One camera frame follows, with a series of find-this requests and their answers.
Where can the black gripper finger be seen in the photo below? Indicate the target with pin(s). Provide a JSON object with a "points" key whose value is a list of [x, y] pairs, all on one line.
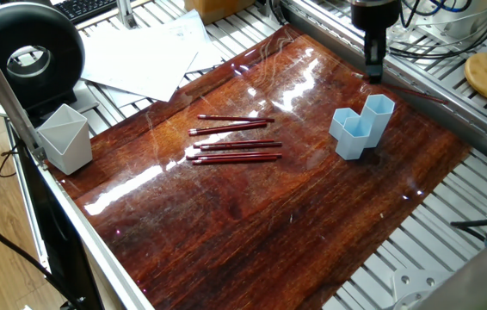
{"points": [[370, 56], [381, 56]]}

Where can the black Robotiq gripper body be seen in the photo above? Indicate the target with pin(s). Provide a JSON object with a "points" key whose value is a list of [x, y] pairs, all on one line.
{"points": [[375, 15]]}

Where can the dark red pen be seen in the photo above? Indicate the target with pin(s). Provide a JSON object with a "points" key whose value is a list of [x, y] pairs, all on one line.
{"points": [[239, 159], [226, 128], [235, 154], [239, 145], [235, 118], [416, 91]]}

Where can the light blue hexagonal pen holder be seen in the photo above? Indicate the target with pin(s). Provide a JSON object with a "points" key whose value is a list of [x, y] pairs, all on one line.
{"points": [[351, 138]]}

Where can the grey pentagonal pen holder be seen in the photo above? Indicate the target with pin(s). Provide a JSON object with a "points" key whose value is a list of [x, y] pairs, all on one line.
{"points": [[67, 151]]}

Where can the clear plastic container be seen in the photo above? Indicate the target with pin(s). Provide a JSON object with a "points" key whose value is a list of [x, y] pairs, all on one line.
{"points": [[420, 19]]}

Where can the small tan box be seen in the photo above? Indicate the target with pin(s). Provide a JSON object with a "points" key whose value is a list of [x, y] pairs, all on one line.
{"points": [[213, 9]]}

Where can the small white paper sheet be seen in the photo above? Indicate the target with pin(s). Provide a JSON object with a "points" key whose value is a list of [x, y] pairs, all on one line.
{"points": [[183, 34]]}

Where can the brown wood-grain board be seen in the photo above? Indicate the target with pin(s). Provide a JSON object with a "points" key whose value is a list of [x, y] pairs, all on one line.
{"points": [[252, 224]]}

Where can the large white paper sheet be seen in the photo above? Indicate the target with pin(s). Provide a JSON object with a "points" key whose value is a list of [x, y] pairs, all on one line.
{"points": [[140, 60]]}

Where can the black keyboard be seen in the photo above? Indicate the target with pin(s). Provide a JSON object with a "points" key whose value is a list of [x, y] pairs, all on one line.
{"points": [[89, 9]]}

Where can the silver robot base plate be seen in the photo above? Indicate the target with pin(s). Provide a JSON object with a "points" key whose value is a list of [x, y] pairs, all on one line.
{"points": [[416, 293]]}

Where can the silver metal post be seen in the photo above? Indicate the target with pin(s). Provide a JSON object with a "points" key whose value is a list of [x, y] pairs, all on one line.
{"points": [[126, 13]]}

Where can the grey aluminium frame rail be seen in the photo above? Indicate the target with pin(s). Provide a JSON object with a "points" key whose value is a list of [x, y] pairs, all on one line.
{"points": [[7, 90]]}

